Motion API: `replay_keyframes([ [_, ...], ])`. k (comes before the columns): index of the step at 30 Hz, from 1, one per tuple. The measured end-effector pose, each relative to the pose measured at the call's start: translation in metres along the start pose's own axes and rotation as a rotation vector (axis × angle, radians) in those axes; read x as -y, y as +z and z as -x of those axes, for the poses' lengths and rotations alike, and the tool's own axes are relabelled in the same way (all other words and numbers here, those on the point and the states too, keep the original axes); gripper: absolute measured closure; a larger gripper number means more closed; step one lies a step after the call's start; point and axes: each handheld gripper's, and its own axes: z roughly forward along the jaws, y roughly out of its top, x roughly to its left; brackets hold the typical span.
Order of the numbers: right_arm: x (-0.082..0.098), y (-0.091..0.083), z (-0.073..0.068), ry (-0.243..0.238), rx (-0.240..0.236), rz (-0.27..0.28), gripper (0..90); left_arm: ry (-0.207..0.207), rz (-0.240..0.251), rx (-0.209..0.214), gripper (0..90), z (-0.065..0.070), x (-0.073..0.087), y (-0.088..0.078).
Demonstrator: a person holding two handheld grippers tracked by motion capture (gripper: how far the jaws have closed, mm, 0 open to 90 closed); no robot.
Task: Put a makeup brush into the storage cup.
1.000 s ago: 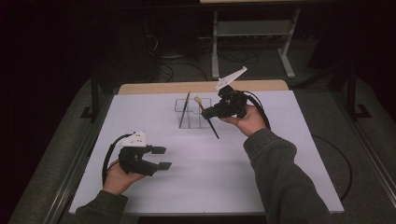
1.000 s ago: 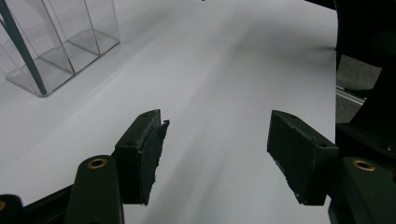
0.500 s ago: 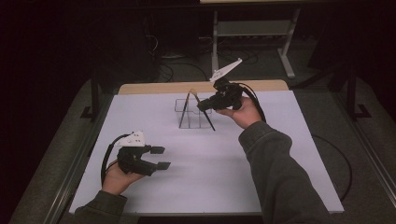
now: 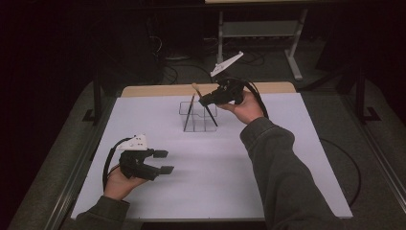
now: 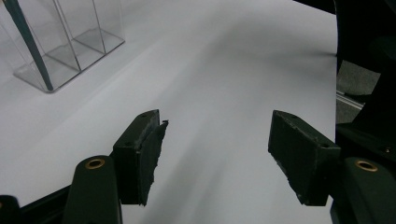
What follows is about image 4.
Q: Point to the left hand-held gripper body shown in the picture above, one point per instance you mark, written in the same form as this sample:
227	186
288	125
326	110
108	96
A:
134	166

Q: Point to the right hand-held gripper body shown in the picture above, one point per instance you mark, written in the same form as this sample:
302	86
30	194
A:
231	92

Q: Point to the large fluffy-head makeup brush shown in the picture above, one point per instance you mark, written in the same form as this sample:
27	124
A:
212	115

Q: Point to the clear plastic organizer box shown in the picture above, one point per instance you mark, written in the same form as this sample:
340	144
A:
198	123

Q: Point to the person's right hand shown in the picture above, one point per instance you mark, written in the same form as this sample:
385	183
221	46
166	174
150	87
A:
249	110

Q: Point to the person's left hand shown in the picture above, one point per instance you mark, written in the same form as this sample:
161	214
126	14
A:
119	187

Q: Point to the light wooden table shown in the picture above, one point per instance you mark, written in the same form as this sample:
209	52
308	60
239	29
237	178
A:
281	87

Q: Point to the white metal stand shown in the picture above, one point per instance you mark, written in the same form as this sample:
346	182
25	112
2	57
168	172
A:
220	38

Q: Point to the aluminium frame rail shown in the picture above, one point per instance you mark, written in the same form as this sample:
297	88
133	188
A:
383	166
73	188

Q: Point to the black metal frame post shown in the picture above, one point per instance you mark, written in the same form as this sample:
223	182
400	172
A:
360	96
97	99

